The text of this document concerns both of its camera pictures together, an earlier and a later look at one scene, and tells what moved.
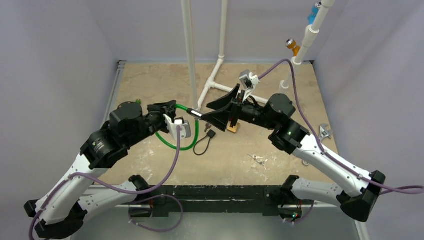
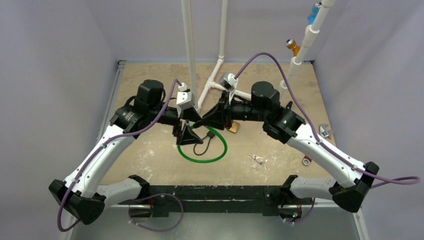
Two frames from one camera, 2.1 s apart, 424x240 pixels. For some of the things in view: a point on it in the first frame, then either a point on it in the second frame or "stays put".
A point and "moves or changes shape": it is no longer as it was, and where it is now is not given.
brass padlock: (235, 128) stays put
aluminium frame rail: (120, 65) stays put
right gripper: (235, 110) stays put
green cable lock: (196, 114) moves or changes shape
